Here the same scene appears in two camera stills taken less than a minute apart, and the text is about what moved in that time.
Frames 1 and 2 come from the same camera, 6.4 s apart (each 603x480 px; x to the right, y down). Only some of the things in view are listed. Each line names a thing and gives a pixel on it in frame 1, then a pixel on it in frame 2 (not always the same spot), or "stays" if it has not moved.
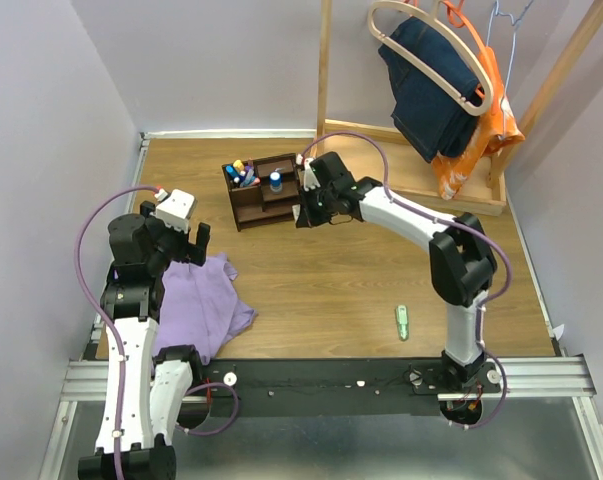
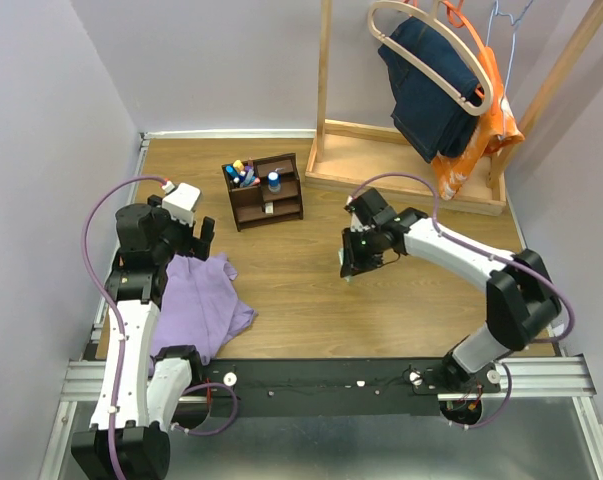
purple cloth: (199, 306) stays
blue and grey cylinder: (275, 182) stays
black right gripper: (306, 217) -> (353, 262)
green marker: (402, 322) -> (348, 278)
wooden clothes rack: (374, 154) stays
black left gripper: (191, 253) stays
